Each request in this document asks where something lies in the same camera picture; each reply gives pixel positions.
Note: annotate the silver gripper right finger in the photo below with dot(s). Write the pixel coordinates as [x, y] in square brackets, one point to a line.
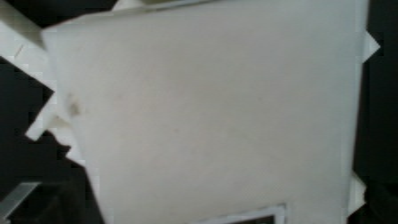
[379, 210]

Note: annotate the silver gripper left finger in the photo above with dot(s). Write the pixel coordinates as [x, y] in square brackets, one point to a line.
[31, 205]

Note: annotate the white cabinet body box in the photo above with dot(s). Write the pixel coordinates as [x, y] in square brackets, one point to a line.
[23, 53]

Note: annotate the white cabinet top block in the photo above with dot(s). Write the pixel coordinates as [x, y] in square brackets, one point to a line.
[208, 87]

